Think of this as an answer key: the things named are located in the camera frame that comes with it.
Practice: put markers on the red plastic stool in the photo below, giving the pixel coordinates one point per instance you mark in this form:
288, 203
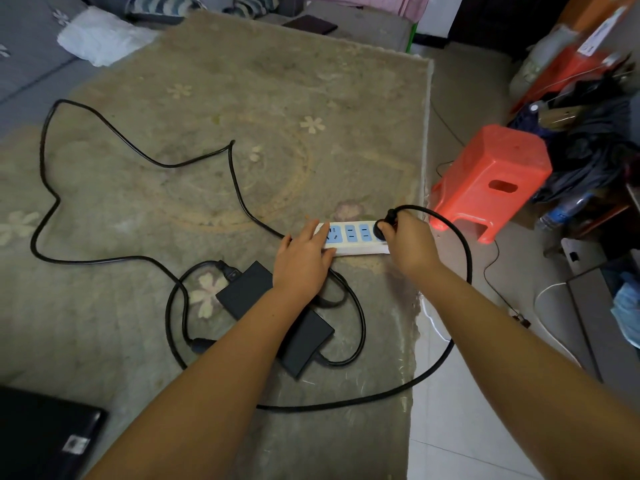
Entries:
492, 179

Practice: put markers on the person's left little finger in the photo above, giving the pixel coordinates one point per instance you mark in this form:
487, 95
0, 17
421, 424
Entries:
284, 243

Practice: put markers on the person's left thumb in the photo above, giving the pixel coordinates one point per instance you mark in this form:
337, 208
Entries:
329, 255

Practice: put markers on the grey cabinet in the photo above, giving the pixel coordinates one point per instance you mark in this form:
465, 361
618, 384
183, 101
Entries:
597, 314

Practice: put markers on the white blue power strip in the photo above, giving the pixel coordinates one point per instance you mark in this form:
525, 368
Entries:
357, 238

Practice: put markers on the white plastic bag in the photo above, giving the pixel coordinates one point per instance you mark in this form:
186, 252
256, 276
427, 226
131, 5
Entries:
102, 37

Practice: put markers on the clear plastic water bottle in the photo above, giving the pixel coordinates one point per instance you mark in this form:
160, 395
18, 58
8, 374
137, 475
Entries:
562, 212

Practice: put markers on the black power plug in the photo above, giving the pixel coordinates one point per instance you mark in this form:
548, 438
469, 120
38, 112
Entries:
384, 225

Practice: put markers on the dark flat notebook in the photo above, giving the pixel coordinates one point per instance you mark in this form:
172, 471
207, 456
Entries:
310, 24

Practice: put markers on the person's right fingers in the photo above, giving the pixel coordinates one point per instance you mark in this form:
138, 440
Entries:
386, 230

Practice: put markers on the person's left hand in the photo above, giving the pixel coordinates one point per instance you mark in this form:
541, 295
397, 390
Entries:
300, 267

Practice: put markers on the person's left forearm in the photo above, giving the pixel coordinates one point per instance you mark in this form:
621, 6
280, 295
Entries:
195, 394

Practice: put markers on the black power adapter brick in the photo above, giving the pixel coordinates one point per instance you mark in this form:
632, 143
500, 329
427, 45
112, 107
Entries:
270, 314

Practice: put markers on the person's right forearm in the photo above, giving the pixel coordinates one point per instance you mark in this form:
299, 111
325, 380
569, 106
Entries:
525, 374

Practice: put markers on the beige flower patterned rug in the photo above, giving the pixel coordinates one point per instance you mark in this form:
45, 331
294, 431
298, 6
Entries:
200, 194

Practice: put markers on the person's left middle finger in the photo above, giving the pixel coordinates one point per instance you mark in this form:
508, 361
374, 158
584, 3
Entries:
312, 229

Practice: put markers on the black laptop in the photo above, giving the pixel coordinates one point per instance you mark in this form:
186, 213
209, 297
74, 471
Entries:
42, 437

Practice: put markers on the light blue cloth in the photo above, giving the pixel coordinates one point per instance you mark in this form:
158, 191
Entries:
627, 307

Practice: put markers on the person's right hand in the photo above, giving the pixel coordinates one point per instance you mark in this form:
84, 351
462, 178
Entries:
410, 244

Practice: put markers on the orange cardboard box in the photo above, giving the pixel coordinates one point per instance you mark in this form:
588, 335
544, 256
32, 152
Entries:
582, 54

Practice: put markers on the striped patterned pillow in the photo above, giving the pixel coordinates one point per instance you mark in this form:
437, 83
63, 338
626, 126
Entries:
165, 4

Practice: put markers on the pile of dark clothes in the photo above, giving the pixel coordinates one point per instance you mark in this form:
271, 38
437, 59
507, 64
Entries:
585, 139

